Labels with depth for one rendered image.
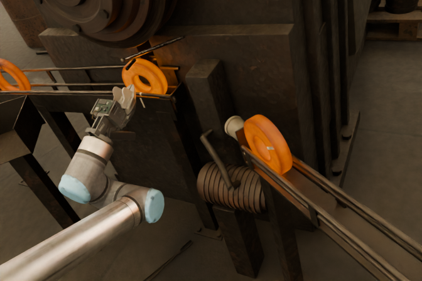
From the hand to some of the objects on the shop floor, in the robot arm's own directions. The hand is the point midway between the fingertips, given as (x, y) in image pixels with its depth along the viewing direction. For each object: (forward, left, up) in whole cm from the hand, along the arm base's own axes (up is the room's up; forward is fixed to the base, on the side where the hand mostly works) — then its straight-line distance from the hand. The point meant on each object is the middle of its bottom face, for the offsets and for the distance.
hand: (132, 89), depth 119 cm
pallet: (+204, +15, -71) cm, 216 cm away
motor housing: (-1, -31, -76) cm, 82 cm away
